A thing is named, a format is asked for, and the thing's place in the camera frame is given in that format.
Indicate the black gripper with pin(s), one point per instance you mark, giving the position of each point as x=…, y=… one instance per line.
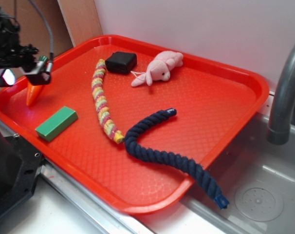
x=14, y=55

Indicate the orange toy carrot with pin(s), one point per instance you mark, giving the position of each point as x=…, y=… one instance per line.
x=33, y=91

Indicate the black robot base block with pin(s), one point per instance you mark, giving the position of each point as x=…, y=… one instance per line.
x=20, y=165

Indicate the green wooden block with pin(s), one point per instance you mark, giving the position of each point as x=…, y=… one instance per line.
x=56, y=124

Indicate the brown cardboard panel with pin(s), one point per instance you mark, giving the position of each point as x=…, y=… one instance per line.
x=71, y=22

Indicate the black square box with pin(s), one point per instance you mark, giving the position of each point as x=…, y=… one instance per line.
x=121, y=62

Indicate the red plastic tray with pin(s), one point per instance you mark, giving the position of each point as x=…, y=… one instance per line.
x=214, y=102

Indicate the pink plush bunny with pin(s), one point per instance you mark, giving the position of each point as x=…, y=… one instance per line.
x=159, y=68

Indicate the grey sink faucet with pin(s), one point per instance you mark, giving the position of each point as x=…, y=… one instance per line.
x=282, y=114

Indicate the grey plastic sink basin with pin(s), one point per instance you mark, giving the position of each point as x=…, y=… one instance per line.
x=258, y=179

